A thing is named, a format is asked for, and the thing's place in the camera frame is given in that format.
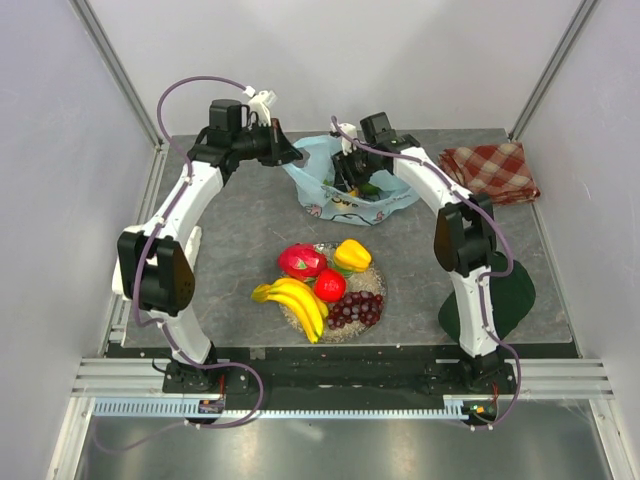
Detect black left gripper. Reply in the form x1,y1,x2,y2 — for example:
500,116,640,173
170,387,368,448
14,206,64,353
233,120,303,169

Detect dark green baseball cap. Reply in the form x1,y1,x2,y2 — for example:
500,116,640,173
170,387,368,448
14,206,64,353
438,260,536,342

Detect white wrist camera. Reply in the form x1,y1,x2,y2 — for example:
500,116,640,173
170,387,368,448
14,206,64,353
331,116,358,155
243,86,277,126

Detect light blue plastic bag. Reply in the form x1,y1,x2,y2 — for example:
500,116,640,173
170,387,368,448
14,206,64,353
283,135,420,226

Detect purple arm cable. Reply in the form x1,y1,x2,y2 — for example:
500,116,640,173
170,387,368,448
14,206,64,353
92,74,265,454
329,115,523,432

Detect red fake tomato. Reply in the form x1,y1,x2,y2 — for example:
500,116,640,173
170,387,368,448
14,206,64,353
313,268,347,303

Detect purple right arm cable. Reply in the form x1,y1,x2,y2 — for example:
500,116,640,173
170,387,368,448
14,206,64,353
329,115,523,432

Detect dark purple fake grapes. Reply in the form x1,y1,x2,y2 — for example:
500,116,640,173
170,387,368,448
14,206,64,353
325,290,385,329

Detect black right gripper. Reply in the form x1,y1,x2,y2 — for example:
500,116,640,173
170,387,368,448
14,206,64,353
331,144,378,196

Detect red fake dragon fruit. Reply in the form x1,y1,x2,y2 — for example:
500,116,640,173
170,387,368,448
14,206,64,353
277,243,328,282

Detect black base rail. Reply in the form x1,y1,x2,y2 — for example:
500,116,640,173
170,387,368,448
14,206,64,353
162,345,518,410

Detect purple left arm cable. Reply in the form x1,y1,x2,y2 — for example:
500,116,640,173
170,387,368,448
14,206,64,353
92,74,265,454

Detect light blue cable duct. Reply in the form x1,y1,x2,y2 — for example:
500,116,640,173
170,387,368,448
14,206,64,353
92,394,498,418

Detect red checkered cloth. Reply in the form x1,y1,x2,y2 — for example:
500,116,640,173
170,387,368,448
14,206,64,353
439,142,540,205

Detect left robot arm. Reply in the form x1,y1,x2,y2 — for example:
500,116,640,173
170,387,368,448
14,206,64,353
113,90,302,393

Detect yellow fake banana bunch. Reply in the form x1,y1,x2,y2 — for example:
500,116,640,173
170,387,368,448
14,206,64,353
251,277,329,344

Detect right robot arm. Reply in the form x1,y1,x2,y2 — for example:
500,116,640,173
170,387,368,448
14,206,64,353
331,112,504,394

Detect yellow fake bell pepper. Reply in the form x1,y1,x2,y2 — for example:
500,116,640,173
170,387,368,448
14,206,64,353
333,239,372,273

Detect speckled round plate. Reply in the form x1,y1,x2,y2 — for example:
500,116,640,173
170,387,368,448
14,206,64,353
279,242,387,344

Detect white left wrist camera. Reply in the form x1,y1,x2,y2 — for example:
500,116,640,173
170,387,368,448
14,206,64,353
243,86,277,126

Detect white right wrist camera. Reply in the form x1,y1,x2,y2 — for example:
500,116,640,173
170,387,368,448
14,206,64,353
331,116,358,155

